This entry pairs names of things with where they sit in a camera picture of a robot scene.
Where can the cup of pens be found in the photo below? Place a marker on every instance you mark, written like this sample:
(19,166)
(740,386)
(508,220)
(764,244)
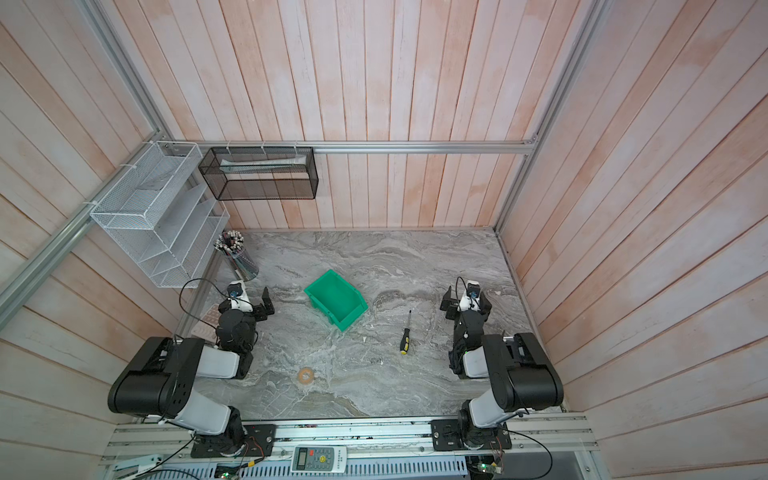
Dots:
(231,243)

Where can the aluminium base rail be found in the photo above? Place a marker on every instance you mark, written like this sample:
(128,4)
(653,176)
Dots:
(546,446)

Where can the black yellow screwdriver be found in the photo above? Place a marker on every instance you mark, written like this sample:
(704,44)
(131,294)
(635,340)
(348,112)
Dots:
(405,339)

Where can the white remote controller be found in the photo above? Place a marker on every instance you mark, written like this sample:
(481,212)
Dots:
(308,459)

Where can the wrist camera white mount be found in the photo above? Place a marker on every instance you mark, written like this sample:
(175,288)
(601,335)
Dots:
(470,299)
(238,297)

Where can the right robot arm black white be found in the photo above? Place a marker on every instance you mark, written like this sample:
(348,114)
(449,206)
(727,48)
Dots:
(521,376)

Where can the black mesh wall basket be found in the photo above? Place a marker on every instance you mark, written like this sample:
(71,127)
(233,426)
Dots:
(260,173)

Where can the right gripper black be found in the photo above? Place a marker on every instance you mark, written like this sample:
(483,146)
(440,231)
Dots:
(451,303)

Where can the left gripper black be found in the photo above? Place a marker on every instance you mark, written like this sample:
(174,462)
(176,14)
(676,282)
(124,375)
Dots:
(261,309)

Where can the green plastic bin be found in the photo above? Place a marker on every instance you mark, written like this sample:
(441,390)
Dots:
(337,299)

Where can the white wire mesh shelf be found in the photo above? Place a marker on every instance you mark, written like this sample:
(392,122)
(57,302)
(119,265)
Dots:
(164,220)

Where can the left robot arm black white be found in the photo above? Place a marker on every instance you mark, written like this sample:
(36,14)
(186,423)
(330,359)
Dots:
(159,381)

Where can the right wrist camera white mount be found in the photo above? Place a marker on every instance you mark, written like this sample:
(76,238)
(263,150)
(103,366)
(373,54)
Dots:
(470,299)

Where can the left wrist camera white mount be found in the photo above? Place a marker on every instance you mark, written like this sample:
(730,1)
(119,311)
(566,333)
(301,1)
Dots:
(238,297)

